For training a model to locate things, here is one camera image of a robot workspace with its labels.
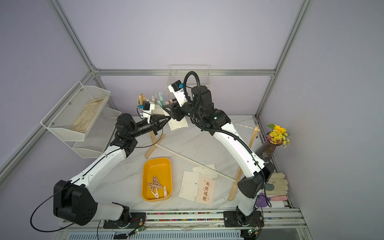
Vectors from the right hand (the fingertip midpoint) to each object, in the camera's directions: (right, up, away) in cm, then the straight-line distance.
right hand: (169, 106), depth 65 cm
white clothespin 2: (-5, -44, +15) cm, 47 cm away
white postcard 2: (+8, -46, +17) cm, 50 cm away
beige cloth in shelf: (-47, -5, +12) cm, 49 cm away
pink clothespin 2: (-12, -43, +18) cm, 48 cm away
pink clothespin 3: (-11, -43, +18) cm, 48 cm away
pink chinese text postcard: (+18, -45, +17) cm, 51 cm away
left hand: (-1, -5, +5) cm, 7 cm away
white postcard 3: (+8, -40, +21) cm, 46 cm away
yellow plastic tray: (-11, -35, +30) cm, 48 cm away
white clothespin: (-10, -46, +15) cm, 49 cm away
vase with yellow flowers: (+55, -14, +13) cm, 58 cm away
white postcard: (+20, -36, +25) cm, 48 cm away
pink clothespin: (-11, -41, +19) cm, 47 cm away
